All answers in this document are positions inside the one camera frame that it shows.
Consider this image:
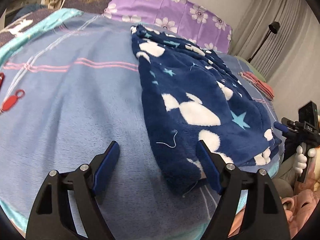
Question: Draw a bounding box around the navy star fleece pajama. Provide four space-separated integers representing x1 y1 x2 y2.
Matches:
131 24 281 194

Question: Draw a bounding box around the folded orange clothes stack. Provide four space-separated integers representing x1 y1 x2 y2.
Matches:
239 72 274 101

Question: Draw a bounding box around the right white gloved hand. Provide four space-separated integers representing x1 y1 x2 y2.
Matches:
293 142 318 176

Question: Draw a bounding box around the pink fluffy garment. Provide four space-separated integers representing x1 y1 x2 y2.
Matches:
228 144 320 238

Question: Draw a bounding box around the grey window curtain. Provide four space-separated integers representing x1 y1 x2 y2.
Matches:
229 0 319 85

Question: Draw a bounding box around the black floor lamp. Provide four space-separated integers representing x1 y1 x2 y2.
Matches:
247 21 280 63

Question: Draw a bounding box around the red plastic clip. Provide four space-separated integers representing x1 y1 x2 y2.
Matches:
1 89 25 113

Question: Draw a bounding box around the blue plaid bed blanket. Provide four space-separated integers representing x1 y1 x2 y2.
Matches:
1 12 282 239

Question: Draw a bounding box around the teal patterned bed sheet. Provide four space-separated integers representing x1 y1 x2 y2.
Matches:
1 8 84 66

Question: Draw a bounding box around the purple floral pillow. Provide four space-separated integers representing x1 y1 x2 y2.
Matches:
104 0 232 53

